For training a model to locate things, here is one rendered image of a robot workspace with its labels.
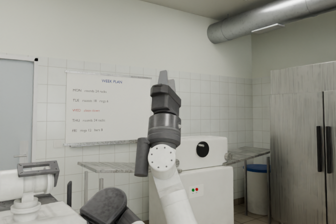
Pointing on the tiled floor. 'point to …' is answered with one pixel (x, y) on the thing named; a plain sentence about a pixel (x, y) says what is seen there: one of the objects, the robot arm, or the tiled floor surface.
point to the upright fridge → (303, 144)
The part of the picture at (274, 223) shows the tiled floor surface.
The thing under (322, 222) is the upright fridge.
